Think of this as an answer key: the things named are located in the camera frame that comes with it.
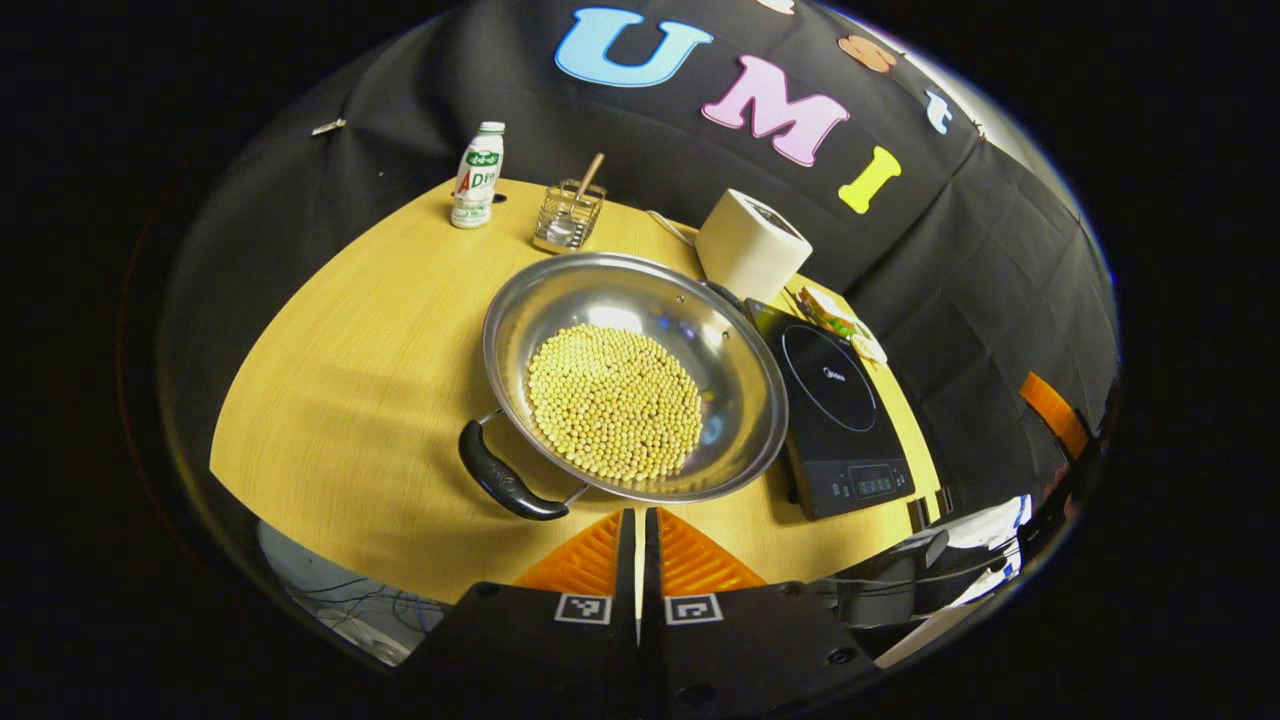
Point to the black induction cooktop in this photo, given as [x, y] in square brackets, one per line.
[850, 420]

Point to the black equipment case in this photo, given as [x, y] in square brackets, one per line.
[890, 580]

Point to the pile of soybeans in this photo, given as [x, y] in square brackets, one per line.
[615, 400]

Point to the white and blue object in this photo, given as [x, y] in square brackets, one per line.
[985, 545]

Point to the black backdrop cloth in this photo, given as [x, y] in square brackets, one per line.
[400, 100]

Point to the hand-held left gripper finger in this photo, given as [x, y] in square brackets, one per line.
[627, 560]
[651, 560]

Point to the sandwich with lettuce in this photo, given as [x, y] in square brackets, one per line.
[828, 312]

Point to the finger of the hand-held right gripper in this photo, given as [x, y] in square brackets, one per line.
[1055, 412]

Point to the silver metal clip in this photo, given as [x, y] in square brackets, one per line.
[328, 126]

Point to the white toaster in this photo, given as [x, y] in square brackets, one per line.
[745, 250]

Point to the white drink bottle green label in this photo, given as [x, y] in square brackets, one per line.
[478, 180]

